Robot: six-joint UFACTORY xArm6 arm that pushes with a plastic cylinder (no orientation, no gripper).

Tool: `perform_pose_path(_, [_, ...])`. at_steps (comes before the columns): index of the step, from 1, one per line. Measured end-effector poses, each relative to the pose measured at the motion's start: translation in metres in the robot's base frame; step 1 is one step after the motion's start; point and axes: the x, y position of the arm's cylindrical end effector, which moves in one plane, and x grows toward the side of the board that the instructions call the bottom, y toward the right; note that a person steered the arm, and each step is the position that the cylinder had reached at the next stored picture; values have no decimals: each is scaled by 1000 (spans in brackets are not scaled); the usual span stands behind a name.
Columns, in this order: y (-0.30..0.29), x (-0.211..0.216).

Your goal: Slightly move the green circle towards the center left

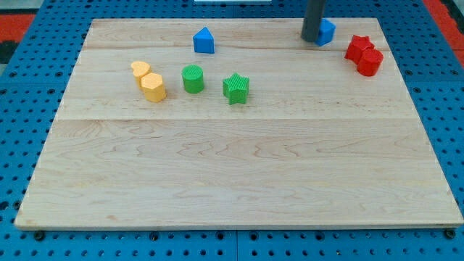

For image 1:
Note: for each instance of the wooden board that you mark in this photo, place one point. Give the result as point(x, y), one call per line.
point(316, 146)

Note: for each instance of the green star block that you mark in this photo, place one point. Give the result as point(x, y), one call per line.
point(236, 89)

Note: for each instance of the green cylinder block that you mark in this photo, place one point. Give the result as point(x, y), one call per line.
point(192, 76)

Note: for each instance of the yellow hexagon block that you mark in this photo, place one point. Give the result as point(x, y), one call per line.
point(153, 87)

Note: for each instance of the blue triangle block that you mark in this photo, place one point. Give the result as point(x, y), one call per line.
point(204, 41)

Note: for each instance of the yellow heart block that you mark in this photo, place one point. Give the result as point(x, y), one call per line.
point(140, 69)

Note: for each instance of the blue cube block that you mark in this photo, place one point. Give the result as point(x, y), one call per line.
point(326, 32)

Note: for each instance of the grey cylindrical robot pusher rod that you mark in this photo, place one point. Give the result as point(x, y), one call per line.
point(312, 19)

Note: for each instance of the red star block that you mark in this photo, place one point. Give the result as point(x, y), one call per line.
point(357, 46)

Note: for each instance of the red cylinder block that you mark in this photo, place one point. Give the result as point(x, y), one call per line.
point(370, 62)

